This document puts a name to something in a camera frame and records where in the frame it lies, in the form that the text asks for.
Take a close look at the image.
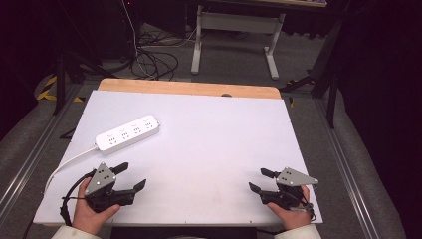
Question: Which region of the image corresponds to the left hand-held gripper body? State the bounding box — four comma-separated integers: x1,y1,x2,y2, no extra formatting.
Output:
84,161,137,214

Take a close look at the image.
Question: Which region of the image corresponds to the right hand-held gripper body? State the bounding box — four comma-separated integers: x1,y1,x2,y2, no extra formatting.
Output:
259,166,319,210

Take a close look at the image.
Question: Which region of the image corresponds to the person's left hand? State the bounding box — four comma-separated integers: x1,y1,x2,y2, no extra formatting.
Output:
72,177,121,236

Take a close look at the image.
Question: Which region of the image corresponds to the person's right hand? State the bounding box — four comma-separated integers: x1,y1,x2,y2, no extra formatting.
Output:
267,184,314,231

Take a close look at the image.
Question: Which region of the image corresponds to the white power strip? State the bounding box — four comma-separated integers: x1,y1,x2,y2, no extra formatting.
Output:
95,114,161,154

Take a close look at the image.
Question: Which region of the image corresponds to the person's right white sleeve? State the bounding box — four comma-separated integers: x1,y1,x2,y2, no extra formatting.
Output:
273,223,323,239

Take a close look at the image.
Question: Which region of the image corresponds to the person's white sleeve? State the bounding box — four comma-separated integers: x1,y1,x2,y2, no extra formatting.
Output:
273,223,323,239
51,224,102,239

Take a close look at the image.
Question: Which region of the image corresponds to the person's left white sleeve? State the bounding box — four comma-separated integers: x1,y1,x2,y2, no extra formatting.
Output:
51,224,102,239

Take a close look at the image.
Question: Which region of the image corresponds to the white board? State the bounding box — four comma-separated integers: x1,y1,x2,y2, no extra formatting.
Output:
32,90,324,228

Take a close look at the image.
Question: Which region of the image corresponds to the yellow black floor tape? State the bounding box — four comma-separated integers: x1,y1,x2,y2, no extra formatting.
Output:
35,75,86,104

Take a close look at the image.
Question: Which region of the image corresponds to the black metal stand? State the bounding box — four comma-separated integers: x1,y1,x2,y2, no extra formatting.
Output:
53,0,118,117
279,18,344,129

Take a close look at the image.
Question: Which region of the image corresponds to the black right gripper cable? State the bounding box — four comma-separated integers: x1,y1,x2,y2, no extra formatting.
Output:
288,194,317,222

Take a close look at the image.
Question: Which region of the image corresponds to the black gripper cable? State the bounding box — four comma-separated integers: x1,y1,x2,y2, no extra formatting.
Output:
59,168,98,227
288,194,317,222

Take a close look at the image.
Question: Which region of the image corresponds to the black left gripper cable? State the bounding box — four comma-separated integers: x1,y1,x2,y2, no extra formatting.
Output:
59,168,98,227

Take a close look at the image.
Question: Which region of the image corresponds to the white power strip cable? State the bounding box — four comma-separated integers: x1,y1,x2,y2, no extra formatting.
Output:
42,144,100,195

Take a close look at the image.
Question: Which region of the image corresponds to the aluminium floor rail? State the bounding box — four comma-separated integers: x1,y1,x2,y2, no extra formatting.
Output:
0,82,85,213
313,98,380,239

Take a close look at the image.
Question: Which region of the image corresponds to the tangle of black floor cables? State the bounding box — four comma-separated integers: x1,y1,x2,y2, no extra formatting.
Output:
129,31,180,82

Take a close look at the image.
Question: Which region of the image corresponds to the thin white hanging cable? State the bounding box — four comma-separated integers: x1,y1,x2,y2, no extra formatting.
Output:
120,0,157,81

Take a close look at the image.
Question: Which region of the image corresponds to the white metal desk frame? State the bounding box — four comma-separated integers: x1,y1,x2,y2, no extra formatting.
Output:
190,4,287,81

